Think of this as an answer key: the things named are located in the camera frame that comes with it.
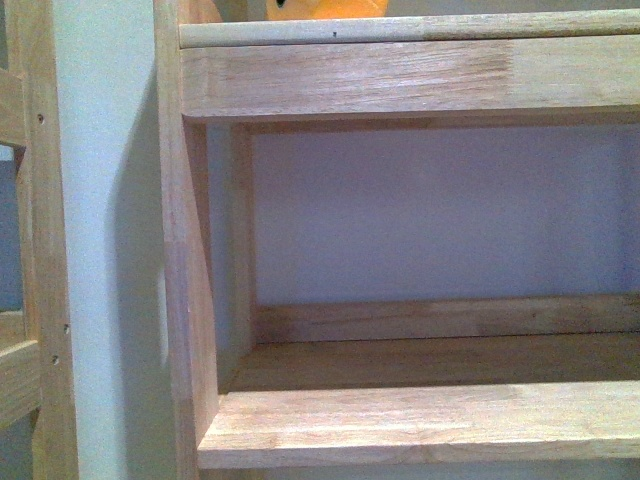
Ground orange plush toy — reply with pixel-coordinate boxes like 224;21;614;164
265;0;389;21

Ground left wooden shelf unit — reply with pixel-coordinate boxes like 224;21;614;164
1;1;79;479

